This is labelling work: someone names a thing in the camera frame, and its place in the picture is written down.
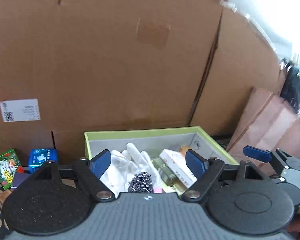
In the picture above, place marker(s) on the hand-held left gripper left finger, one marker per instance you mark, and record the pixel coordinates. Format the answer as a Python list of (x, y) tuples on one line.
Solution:
[(100, 165)]

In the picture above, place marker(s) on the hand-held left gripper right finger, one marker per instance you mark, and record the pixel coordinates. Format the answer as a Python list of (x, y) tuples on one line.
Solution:
[(195, 165)]

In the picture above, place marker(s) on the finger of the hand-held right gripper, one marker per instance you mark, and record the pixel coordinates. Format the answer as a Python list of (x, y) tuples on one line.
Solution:
[(256, 152)]

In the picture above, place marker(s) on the yellow white long box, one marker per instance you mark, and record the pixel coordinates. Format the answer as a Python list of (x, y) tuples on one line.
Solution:
[(176, 165)]

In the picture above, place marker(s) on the brown box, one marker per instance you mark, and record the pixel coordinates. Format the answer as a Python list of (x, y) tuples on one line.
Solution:
[(183, 150)]

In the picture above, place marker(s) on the small olive box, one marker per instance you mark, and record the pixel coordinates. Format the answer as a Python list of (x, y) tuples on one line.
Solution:
[(165, 172)]

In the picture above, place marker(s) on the white fabric glove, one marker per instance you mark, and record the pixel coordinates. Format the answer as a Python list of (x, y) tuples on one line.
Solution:
[(137, 162)]

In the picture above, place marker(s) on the steel wool scrubber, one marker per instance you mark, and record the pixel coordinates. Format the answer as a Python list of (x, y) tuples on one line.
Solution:
[(140, 182)]

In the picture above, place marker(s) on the light green shoe box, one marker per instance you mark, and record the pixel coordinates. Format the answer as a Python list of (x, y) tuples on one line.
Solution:
[(150, 140)]

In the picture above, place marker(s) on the shiny blue long box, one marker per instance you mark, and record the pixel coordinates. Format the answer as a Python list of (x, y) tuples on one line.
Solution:
[(42, 160)]

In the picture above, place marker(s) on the small green printed box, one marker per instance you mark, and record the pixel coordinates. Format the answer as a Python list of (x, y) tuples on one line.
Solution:
[(4, 168)]

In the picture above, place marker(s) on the brown paper bag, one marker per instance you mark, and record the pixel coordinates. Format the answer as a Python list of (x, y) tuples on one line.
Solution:
[(270, 125)]

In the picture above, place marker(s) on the dark purple small box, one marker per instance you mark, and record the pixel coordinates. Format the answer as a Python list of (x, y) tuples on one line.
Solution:
[(19, 180)]

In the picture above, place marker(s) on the white shipping label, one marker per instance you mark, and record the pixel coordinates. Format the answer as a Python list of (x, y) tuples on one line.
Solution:
[(19, 110)]

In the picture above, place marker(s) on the large cardboard box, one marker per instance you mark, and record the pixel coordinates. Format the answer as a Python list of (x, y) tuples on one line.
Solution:
[(102, 55)]

